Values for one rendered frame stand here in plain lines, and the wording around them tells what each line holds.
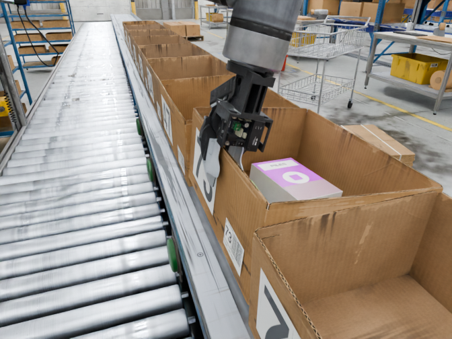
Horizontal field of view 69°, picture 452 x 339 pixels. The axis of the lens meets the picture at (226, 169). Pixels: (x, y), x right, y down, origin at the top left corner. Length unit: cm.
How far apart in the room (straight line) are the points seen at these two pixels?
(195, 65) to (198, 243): 103
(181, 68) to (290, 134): 79
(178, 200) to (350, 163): 37
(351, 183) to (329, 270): 25
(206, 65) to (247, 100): 108
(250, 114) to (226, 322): 30
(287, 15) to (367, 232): 32
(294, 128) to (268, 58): 40
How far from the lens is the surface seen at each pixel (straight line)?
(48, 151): 147
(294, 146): 87
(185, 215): 70
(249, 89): 46
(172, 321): 70
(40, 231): 101
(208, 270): 58
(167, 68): 151
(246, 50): 47
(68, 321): 76
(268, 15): 47
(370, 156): 68
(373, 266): 58
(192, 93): 114
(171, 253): 70
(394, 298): 60
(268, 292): 39
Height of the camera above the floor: 130
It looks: 29 degrees down
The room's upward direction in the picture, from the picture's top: straight up
